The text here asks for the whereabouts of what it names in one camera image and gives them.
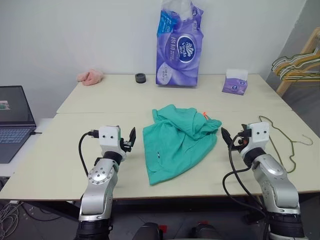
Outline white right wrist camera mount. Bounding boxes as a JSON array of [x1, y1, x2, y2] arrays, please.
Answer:
[[248, 121, 271, 151]]

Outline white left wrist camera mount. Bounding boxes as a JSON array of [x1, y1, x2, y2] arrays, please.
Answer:
[[97, 125, 122, 154]]

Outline bundle of wire hangers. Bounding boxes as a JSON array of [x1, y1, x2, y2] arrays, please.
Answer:
[[274, 48, 320, 79]]

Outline dark rounded shape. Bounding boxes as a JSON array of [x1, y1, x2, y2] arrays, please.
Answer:
[[191, 221, 225, 240], [131, 221, 163, 240]]

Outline white floor cables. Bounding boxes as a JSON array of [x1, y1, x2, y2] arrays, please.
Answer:
[[0, 199, 23, 240]]

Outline dark grey laptop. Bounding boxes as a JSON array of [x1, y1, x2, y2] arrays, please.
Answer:
[[0, 85, 37, 165]]

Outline teal green cloth garment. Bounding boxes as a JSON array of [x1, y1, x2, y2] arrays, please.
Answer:
[[142, 104, 223, 186]]

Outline pink cloth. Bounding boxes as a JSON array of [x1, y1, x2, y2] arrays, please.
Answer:
[[76, 68, 106, 87]]

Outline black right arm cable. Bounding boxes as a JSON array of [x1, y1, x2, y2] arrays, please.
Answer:
[[222, 134, 269, 219]]

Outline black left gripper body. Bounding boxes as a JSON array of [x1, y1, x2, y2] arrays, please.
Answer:
[[119, 137, 134, 153]]

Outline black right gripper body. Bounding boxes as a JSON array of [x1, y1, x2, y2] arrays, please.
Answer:
[[233, 123, 252, 153]]

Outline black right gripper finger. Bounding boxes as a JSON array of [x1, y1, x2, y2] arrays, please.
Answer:
[[220, 127, 235, 151]]

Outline wooden clothes rack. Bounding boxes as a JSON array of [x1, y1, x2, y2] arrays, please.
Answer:
[[276, 26, 320, 98]]

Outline olive green wire hanger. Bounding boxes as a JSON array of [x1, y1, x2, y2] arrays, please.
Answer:
[[258, 115, 314, 174]]

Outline large purple tissue pack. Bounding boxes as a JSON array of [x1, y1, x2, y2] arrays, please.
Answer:
[[155, 0, 205, 88]]

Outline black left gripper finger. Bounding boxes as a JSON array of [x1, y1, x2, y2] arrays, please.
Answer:
[[128, 126, 138, 148]]

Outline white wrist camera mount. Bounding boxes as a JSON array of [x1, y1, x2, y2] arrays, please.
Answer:
[[97, 125, 122, 154], [248, 121, 271, 151]]

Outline yellow wire hanger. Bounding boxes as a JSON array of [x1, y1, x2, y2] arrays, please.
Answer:
[[279, 49, 320, 83]]

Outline small purple tissue pack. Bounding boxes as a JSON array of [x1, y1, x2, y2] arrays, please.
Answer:
[[221, 69, 249, 96]]

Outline black tape roll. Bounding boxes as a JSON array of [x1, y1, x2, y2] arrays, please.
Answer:
[[134, 72, 148, 85]]

